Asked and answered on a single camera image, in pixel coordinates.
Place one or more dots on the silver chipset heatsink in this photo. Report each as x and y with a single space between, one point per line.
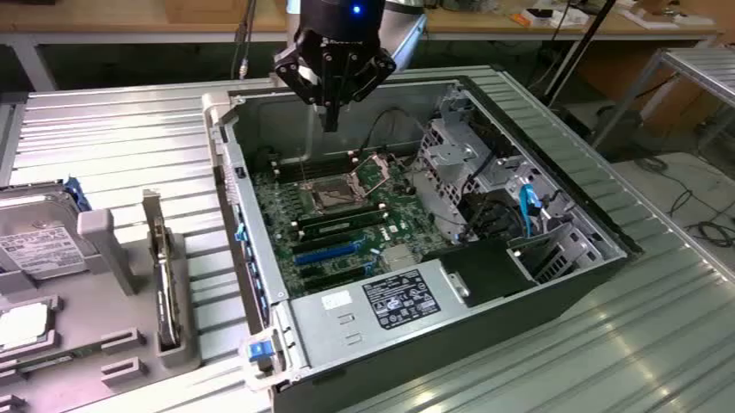
399 256

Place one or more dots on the blue case latch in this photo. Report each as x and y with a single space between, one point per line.
257 349

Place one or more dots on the black Nvidia graphics card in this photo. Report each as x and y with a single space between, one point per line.
166 279

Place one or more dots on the silver perforated disk bay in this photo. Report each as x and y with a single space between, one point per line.
441 172

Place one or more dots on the black pole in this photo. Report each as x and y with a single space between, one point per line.
580 43

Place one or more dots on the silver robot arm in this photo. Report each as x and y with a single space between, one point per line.
409 38

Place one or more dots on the brown cabinet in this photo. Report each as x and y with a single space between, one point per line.
620 73

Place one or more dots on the black expansion slot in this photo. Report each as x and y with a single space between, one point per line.
329 245
339 283
332 272

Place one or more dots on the thin locking lever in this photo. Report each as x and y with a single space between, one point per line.
303 168

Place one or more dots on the blue disk caddy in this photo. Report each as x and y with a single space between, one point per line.
74 193

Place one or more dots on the silver CPU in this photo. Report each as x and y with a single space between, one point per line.
22 324

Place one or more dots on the aluminium frame table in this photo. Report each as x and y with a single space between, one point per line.
700 69

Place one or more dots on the blue card retention bar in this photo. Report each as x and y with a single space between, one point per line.
252 275

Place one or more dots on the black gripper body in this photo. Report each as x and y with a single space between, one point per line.
339 21

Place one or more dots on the grey parts rack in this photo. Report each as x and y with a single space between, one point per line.
85 310

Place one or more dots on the silver power supply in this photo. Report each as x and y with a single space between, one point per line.
332 335

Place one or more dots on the green bare RAM stick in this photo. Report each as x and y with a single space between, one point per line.
45 362

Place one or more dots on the black grey PC case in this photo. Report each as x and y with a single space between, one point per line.
274 125

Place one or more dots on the silver hard disk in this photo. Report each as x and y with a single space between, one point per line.
34 232

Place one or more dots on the black intrusion switch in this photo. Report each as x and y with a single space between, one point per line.
237 172

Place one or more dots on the small white box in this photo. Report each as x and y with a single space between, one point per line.
568 18

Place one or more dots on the orange white box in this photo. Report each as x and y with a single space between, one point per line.
525 18

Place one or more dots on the silver vented disk bay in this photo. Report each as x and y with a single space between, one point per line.
563 254

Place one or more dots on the metal socket cover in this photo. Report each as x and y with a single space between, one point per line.
373 172

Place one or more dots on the CPU socket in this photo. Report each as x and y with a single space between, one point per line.
335 195

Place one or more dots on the flat white device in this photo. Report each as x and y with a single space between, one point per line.
648 19

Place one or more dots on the green motherboard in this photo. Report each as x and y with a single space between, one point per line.
401 215

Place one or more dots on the wooden desk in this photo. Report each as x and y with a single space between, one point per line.
459 21

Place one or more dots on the RAM stick with white label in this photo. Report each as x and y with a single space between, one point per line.
339 224

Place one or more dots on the dark grey box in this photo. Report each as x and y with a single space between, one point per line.
608 125

